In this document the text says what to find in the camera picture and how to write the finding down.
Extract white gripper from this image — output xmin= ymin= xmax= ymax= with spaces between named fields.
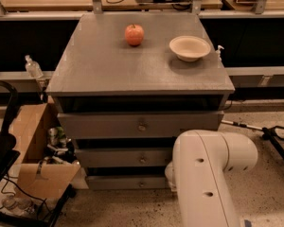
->
xmin=165 ymin=162 xmax=177 ymax=192

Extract grey bottom drawer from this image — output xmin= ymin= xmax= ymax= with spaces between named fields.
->
xmin=86 ymin=175 xmax=169 ymax=190

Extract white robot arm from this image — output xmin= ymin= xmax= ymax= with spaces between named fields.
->
xmin=165 ymin=130 xmax=257 ymax=227

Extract grey top drawer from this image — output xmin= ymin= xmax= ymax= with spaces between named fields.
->
xmin=58 ymin=111 xmax=223 ymax=139

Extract grey drawer cabinet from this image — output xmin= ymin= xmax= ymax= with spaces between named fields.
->
xmin=46 ymin=12 xmax=234 ymax=178

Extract silver metal rod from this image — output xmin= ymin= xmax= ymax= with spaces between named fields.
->
xmin=222 ymin=120 xmax=262 ymax=131

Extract black floor stand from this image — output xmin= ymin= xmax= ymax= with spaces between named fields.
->
xmin=262 ymin=126 xmax=284 ymax=161

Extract items in cardboard box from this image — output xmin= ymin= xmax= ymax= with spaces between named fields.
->
xmin=44 ymin=127 xmax=78 ymax=165

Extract white pump bottle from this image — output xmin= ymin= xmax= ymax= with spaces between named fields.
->
xmin=216 ymin=45 xmax=224 ymax=61

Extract white paper bowl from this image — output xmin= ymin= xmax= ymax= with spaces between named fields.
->
xmin=169 ymin=36 xmax=211 ymax=62

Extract cardboard box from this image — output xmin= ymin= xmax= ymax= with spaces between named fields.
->
xmin=10 ymin=104 xmax=80 ymax=199

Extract red apple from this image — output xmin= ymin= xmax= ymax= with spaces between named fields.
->
xmin=125 ymin=24 xmax=144 ymax=46

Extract black chair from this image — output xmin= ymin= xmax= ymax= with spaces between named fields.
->
xmin=0 ymin=80 xmax=20 ymax=182

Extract clear sanitizer bottle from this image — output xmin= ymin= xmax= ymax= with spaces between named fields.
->
xmin=25 ymin=55 xmax=44 ymax=79

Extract black floor cable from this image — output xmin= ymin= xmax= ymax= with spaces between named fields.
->
xmin=0 ymin=170 xmax=55 ymax=219

